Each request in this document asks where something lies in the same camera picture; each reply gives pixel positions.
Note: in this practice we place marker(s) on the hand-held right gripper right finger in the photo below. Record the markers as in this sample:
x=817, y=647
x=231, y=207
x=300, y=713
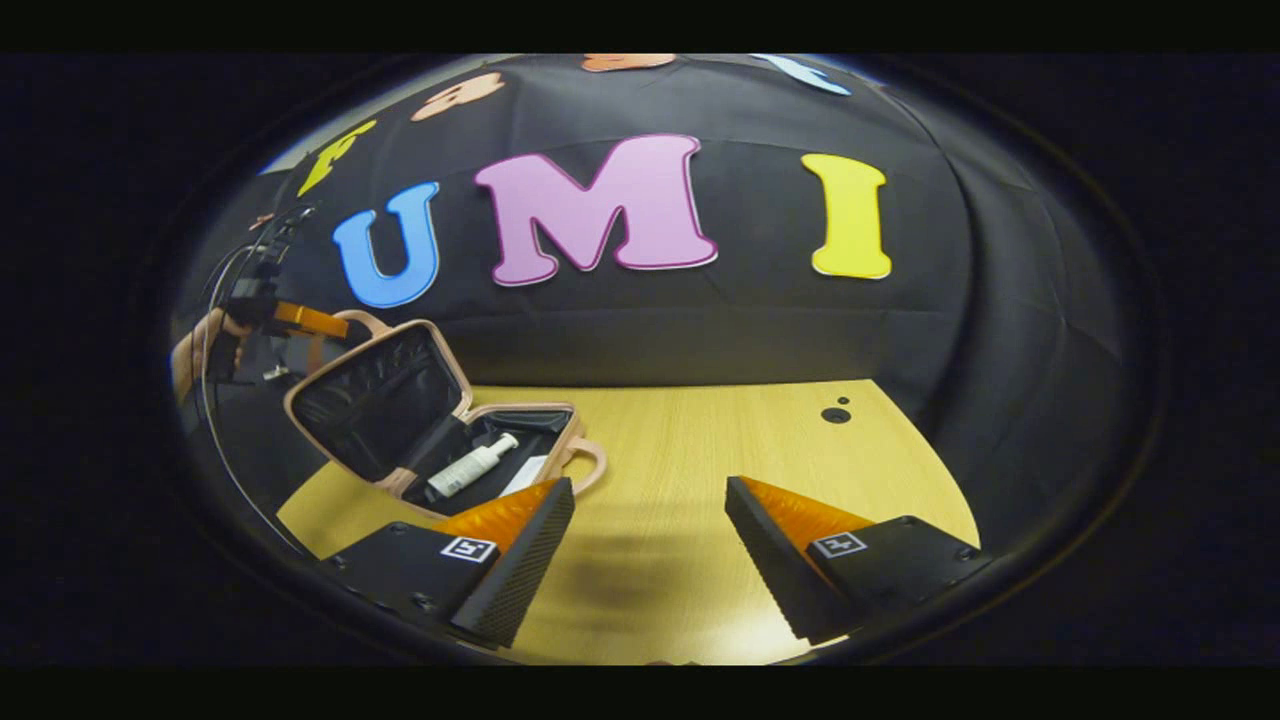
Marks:
x=770, y=570

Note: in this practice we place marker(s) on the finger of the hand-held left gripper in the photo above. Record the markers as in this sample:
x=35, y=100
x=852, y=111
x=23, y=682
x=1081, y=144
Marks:
x=310, y=320

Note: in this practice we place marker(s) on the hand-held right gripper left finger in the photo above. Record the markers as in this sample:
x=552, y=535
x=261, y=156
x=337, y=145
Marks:
x=520, y=580

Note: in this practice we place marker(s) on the white pump bottle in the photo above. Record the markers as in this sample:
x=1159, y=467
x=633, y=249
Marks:
x=465, y=470

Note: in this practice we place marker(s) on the wooden clip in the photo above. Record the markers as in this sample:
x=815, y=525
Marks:
x=262, y=220

